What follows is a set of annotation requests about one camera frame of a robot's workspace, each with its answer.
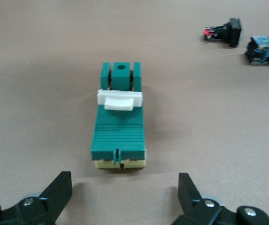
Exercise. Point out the black square button red terminals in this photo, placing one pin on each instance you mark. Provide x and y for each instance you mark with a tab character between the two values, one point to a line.
230	32

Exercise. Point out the green load switch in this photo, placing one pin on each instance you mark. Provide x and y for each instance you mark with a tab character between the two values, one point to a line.
118	131

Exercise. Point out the green push button blue body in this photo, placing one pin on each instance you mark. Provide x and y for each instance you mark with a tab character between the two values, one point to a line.
264	50

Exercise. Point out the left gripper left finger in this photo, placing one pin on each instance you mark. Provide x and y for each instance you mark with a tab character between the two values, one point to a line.
43	206

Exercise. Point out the brown paper table cover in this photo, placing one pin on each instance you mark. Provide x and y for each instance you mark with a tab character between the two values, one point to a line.
43	93

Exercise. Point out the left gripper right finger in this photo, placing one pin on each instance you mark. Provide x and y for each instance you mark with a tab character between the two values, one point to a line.
195	208

